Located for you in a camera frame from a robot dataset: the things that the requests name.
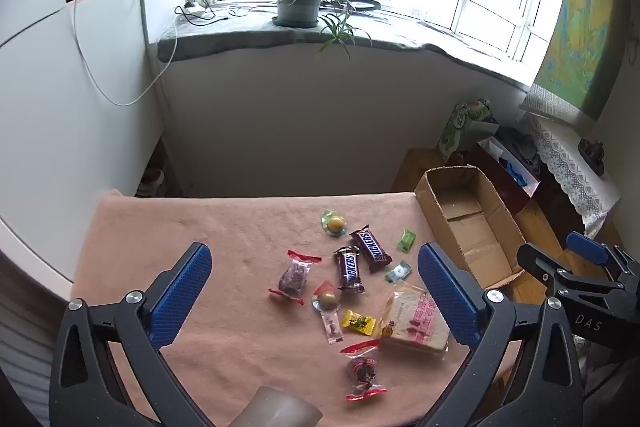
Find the green tissue box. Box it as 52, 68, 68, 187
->
435, 99, 501, 162

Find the pink blanket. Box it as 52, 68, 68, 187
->
70, 189, 506, 427

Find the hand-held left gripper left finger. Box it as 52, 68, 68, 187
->
49, 242, 216, 427

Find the plum candy red-edged wrapper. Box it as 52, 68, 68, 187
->
268, 249, 323, 306

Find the pink stick packet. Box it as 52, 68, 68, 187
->
320, 309, 346, 345

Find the dark candy red-edged wrapper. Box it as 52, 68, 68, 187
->
340, 339, 388, 403

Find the dark red storage box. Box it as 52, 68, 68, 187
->
469, 142, 533, 214

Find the white power strip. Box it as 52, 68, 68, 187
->
180, 0, 213, 20

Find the dark grey cloth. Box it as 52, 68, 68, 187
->
497, 127, 541, 162

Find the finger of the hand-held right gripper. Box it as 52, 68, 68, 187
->
517, 243, 626, 296
566, 231, 640, 288

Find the white cable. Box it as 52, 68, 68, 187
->
72, 0, 178, 108

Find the green white mint candy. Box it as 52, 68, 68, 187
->
384, 261, 413, 284

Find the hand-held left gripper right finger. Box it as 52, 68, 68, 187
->
417, 242, 586, 427

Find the brown cardboard box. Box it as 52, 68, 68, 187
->
414, 164, 528, 292

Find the grey translucent sheet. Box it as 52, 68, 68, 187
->
235, 385, 323, 427

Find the packaged sliced bread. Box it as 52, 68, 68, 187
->
378, 283, 451, 360

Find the black ring light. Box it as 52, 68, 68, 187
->
320, 0, 386, 14

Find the green landscape wall poster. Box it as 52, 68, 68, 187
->
520, 0, 628, 130

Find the white lace cloth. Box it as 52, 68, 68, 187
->
522, 112, 621, 240

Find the brown chocolate bar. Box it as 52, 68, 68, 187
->
332, 246, 367, 294
349, 224, 394, 274

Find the yellow ball candy green wrapper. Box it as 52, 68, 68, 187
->
321, 208, 349, 239

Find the golden ball candy red wrapper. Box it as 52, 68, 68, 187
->
311, 279, 342, 314

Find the dark figurine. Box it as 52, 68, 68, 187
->
577, 138, 606, 175

